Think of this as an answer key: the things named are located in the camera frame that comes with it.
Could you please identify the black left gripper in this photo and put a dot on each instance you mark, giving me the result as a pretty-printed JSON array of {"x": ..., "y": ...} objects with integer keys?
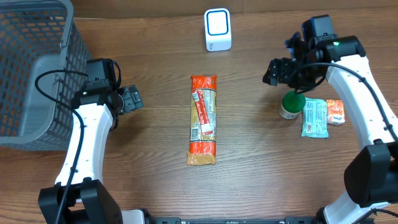
[{"x": 133, "y": 98}]

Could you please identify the red stick snack packet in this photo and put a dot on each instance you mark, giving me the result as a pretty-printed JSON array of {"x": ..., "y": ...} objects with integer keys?
[{"x": 204, "y": 120}]

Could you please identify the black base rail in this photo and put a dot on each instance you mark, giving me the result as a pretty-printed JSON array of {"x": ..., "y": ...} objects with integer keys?
[{"x": 286, "y": 220}]

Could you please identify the teal snack packet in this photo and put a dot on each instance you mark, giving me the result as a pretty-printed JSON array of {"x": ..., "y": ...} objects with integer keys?
[{"x": 314, "y": 119}]

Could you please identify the grey plastic mesh basket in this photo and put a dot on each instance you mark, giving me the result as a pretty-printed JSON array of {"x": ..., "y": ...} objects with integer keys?
[{"x": 41, "y": 50}]

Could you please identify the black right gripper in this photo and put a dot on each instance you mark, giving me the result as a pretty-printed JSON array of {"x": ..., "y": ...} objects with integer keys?
[{"x": 277, "y": 71}]

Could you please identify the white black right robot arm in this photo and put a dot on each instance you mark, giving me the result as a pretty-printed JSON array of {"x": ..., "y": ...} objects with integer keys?
[{"x": 371, "y": 178}]

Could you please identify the white barcode scanner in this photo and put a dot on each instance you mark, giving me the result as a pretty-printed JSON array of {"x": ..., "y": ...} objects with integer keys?
[{"x": 217, "y": 24}]

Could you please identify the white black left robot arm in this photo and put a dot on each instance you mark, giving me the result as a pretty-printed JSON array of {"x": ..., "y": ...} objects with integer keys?
[{"x": 79, "y": 195}]

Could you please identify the green lid round can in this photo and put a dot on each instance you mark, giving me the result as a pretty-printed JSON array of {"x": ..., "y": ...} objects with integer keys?
[{"x": 292, "y": 104}]

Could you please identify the long orange cracker pack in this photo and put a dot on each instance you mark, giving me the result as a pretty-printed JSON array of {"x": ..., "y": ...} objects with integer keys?
[{"x": 202, "y": 148}]

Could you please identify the small orange snack box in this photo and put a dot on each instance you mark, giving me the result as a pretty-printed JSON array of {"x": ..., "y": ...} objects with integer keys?
[{"x": 336, "y": 112}]

